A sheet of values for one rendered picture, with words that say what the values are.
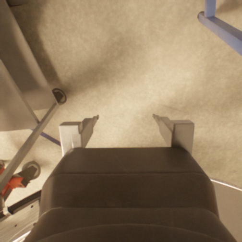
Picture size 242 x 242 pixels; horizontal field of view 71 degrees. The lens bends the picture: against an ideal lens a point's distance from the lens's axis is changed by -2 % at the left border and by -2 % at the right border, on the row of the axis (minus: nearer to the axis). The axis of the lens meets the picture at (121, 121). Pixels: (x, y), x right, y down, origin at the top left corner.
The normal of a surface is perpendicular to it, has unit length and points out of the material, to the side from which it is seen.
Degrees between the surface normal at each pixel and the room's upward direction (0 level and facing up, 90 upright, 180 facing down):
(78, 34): 0
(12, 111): 0
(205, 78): 0
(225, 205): 90
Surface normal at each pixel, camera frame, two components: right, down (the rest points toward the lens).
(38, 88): -0.12, 0.63
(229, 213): -0.22, -0.77
